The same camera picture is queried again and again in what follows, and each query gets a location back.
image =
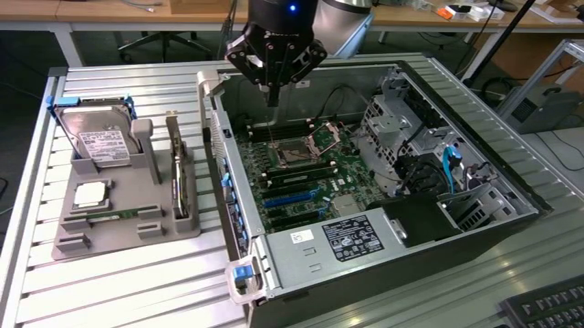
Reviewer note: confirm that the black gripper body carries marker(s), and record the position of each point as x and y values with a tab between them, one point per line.
283	17

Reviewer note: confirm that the graphics card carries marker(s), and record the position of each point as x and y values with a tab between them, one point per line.
180	177

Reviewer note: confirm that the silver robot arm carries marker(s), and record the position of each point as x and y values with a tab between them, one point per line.
337	20

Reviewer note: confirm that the black office chair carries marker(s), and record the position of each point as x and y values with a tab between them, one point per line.
166	41

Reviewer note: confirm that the black RAM slot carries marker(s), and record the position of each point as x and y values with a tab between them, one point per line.
283	135
297	169
279	128

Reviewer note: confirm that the thin metal locking lever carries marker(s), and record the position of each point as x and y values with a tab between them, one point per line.
271	131

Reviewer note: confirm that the silver socket cover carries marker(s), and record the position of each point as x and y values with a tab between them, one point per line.
327	136

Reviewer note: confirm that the CPU socket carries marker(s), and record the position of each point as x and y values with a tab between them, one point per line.
292	154

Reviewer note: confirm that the orange small box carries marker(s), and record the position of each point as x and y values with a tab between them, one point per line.
444	13

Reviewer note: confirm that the silver disk bay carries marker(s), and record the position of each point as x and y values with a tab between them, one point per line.
392	150

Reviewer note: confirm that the green motherboard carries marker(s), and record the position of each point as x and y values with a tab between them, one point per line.
352	171

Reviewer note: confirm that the black RAM stick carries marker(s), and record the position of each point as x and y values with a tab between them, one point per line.
304	178

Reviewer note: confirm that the blue slot clip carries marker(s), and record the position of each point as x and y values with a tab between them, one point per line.
225	179
235	196
245	235
241	222
237	209

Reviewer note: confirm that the black white small device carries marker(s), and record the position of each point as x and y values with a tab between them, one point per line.
459	9

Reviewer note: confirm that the silver hard disk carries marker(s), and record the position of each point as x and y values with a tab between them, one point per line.
101	136

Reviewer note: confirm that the blue disk caddy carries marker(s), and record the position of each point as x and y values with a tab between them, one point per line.
69	101

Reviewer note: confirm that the blue expansion slot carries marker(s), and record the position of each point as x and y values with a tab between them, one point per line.
289	200

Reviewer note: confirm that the white small box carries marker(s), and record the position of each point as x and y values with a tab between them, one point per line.
489	13

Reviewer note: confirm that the black tripod pole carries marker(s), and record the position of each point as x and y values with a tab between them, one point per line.
501	38

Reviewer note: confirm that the silver chipset heatsink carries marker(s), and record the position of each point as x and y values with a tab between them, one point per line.
348	205

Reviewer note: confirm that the short black expansion slot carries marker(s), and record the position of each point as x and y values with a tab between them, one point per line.
276	213

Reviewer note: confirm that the brown cabinet panel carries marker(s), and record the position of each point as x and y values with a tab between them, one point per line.
521	58

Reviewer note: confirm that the grey parts rack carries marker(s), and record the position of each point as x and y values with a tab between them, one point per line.
128	198

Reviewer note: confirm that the black fan shroud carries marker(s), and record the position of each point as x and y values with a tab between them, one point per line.
411	218

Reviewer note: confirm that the silver CPU chip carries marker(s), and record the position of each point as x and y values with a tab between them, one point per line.
92	194

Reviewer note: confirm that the green RAM stick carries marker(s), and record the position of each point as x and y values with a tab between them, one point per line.
114	215

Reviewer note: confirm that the grey computer tower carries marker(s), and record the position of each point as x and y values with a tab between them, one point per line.
553	112

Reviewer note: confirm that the white paper sheet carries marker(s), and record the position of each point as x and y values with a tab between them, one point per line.
562	17

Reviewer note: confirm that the silver power supply unit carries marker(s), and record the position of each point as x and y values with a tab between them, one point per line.
292	263

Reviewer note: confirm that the blue case latch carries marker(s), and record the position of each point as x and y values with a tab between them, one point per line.
243	273

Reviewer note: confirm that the black open PC case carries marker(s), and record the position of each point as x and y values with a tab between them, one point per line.
434	273

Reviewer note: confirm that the black keyboard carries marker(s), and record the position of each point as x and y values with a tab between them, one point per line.
547	307

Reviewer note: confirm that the wooden desk white frame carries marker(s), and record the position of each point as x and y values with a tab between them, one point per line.
27	13
73	15
526	22

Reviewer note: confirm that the aluminium profile frame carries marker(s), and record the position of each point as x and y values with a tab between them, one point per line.
543	70

